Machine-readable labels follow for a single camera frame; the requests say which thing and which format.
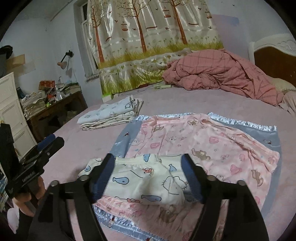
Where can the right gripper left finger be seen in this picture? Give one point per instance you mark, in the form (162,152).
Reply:
(52,218)

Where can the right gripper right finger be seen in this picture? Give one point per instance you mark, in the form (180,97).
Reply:
(243,220)

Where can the white hello kitty pants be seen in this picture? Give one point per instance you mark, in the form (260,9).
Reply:
(149,179)

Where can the person left hand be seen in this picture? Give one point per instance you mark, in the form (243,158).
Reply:
(21,199)

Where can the dark wooden desk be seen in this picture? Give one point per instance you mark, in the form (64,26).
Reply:
(52,118)

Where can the white cabinet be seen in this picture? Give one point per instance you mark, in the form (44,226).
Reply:
(12,114)

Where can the pink cartoon print pants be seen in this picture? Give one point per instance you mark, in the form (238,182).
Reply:
(201,157)

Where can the stack of papers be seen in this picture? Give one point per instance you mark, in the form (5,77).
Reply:
(33,104)

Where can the clear plastic bottle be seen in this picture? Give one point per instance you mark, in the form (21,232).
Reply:
(59,96)

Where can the red box on desk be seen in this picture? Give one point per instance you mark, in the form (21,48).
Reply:
(46,84)

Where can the green white small box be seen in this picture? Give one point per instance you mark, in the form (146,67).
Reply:
(107,97)

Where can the folded cream cloth stack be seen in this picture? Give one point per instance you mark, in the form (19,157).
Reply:
(118,120)

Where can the folded blue white cloth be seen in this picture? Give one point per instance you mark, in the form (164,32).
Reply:
(110,110)

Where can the beige pillow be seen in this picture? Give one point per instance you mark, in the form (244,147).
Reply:
(282,85)

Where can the pink plaid quilt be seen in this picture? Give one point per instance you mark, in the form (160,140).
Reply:
(221,69)

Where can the pale green comb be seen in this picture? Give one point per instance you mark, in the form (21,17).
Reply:
(164,86)

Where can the white wooden headboard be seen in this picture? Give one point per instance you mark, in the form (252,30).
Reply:
(275,56)

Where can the tree print curtain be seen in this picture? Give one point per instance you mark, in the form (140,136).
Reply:
(132,42)

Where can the pink wall lamp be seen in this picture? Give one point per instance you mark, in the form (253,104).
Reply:
(63,63)

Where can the window frame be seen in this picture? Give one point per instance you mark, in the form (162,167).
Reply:
(88,62)

